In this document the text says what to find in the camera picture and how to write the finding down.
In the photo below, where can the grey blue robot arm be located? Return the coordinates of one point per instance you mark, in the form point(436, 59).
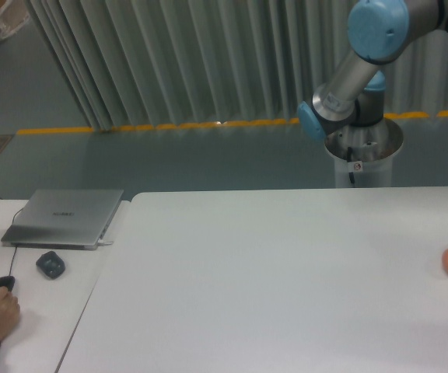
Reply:
point(378, 33)

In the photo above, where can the small black controller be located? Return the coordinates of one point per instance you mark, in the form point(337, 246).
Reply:
point(51, 265)

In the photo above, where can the silver closed laptop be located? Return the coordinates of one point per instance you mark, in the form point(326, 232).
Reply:
point(75, 219)

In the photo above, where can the white usb plug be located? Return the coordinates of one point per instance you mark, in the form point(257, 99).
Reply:
point(105, 243)

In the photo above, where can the grey pleated curtain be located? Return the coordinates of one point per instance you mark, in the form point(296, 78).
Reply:
point(176, 62)

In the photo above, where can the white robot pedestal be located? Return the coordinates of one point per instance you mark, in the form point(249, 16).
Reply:
point(363, 156)

